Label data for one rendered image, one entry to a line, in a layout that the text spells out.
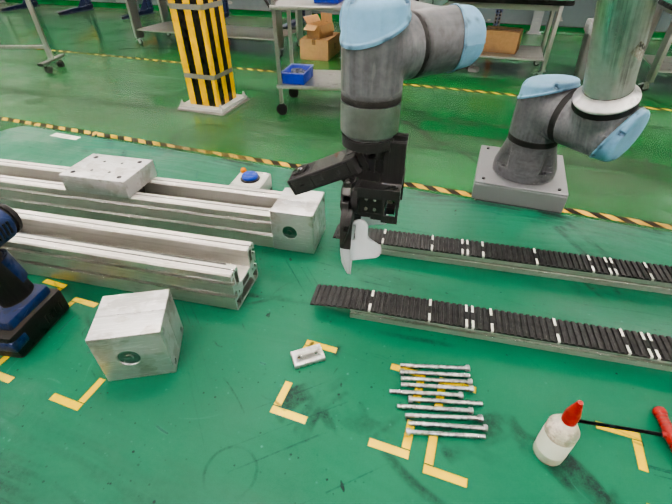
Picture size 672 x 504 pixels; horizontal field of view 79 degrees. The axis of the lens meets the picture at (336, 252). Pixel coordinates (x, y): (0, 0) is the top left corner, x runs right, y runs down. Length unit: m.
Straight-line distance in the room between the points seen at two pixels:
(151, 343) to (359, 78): 0.46
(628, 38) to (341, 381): 0.73
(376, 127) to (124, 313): 0.45
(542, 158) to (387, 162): 0.61
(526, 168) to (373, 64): 0.68
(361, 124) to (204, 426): 0.45
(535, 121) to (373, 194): 0.58
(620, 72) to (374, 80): 0.55
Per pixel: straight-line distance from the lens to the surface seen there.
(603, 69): 0.93
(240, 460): 0.60
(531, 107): 1.06
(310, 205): 0.84
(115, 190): 1.00
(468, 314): 0.73
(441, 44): 0.54
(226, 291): 0.74
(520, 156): 1.10
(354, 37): 0.49
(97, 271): 0.88
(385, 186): 0.56
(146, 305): 0.68
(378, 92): 0.50
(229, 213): 0.88
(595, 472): 0.67
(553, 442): 0.60
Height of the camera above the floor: 1.32
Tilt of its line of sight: 38 degrees down
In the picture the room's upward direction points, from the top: straight up
